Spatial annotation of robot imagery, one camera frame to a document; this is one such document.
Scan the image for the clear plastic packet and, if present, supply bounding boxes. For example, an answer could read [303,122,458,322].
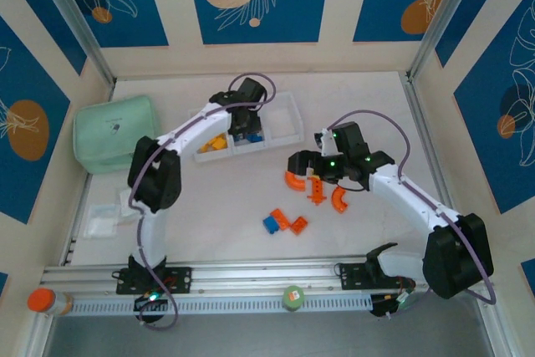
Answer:
[83,204,120,240]

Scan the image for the jar with orange lid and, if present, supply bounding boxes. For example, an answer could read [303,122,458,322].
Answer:
[27,288,75,316]

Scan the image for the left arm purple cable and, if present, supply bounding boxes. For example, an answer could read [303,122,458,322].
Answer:
[127,72,278,332]

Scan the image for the black base electronics box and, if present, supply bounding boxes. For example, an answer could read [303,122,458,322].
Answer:
[132,291,169,324]
[369,289,417,319]

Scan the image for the aluminium side rail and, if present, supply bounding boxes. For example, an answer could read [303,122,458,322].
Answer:
[61,172,92,267]
[399,71,471,258]

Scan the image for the orange curved lego piece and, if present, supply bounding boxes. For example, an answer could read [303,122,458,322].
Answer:
[285,171,308,193]
[330,187,350,214]

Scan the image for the aluminium frame post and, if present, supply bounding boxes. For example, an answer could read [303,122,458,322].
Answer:
[405,0,488,84]
[28,0,117,87]

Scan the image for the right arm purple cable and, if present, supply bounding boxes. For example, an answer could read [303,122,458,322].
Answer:
[325,109,498,319]

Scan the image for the white slotted cable tray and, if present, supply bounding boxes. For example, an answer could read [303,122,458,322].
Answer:
[62,293,374,317]

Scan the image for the green round tape roll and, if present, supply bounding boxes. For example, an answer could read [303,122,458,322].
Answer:
[281,284,306,314]

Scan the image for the mint green fabric pouch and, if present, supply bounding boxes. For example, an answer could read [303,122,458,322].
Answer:
[73,94,162,174]

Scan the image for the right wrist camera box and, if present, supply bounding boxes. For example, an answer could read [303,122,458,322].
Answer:
[313,127,338,156]

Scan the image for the orange cross-shaped lego piece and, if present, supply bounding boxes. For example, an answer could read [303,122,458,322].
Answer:
[306,175,329,207]

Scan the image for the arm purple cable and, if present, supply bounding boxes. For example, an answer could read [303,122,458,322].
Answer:
[325,109,498,319]
[127,72,278,332]

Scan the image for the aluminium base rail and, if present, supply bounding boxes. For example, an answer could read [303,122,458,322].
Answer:
[39,252,497,296]

